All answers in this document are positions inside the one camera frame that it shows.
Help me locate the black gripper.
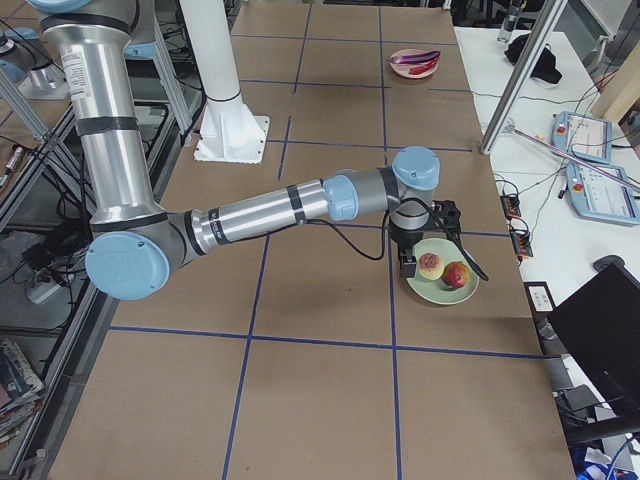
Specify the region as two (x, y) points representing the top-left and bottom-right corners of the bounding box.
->
(389, 209), (430, 278)

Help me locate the pale peach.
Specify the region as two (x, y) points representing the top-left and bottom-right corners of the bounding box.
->
(418, 252), (445, 281)

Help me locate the red apple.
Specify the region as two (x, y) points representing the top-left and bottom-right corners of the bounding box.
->
(441, 261), (471, 290)

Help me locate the purple eggplant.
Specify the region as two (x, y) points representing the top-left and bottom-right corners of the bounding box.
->
(389, 50), (441, 65)

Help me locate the red chili pepper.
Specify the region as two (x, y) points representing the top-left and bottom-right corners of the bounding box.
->
(409, 60), (439, 76)

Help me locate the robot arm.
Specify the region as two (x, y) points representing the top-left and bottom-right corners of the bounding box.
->
(35, 1), (440, 300)

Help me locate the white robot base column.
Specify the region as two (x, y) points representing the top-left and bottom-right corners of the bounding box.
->
(180, 0), (270, 164)

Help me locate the green plate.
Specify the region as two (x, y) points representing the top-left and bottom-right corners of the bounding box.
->
(407, 238), (479, 305)

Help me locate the orange electronics board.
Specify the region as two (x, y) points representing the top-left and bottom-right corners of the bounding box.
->
(500, 193), (533, 263)

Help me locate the white paper label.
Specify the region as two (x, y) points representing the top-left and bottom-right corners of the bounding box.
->
(529, 286), (554, 312)

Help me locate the metal grabber stick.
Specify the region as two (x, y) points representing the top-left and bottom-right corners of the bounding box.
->
(503, 125), (640, 194)

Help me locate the pink plate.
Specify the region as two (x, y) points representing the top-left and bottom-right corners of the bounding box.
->
(387, 48), (438, 79)

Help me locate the near teach pendant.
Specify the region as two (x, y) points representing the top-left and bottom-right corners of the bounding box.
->
(566, 162), (639, 226)

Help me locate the teach pendant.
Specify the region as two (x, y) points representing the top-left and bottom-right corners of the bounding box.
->
(566, 162), (639, 226)
(551, 111), (613, 165)

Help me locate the black monitor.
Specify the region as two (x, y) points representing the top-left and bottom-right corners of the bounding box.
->
(547, 264), (639, 415)

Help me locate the far teach pendant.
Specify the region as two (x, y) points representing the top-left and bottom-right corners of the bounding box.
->
(551, 111), (613, 165)

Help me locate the black bag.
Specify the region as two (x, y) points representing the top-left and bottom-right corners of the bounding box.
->
(503, 33), (564, 85)

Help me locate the clear water bottle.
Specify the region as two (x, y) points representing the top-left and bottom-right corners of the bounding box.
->
(497, 0), (521, 44)

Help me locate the stack of books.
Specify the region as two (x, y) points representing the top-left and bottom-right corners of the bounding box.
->
(1, 337), (44, 448)

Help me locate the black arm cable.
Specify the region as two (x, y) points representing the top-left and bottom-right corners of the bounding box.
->
(309, 197), (490, 282)

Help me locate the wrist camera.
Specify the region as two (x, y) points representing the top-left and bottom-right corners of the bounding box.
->
(430, 200), (461, 236)

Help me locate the aluminium frame post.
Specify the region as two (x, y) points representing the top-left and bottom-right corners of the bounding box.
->
(480, 0), (568, 155)

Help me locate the aluminium table frame rail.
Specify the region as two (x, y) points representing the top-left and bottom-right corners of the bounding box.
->
(1, 61), (200, 479)

